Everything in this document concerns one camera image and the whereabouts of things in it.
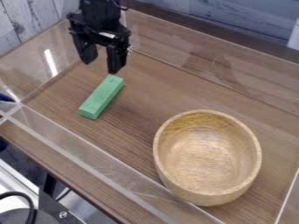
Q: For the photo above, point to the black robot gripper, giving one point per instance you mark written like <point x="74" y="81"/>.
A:
<point x="97" y="26"/>

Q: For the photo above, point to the green rectangular block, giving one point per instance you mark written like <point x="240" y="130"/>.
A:
<point x="102" y="96"/>

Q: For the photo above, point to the light brown wooden bowl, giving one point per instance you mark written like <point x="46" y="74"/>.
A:
<point x="207" y="157"/>

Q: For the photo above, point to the black table leg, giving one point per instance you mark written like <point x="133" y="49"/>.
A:
<point x="50" y="185"/>

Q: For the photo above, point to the clear acrylic tray enclosure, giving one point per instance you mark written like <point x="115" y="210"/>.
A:
<point x="182" y="69"/>

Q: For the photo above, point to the black metal bracket with screw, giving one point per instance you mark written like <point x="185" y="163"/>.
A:
<point x="53" y="212"/>

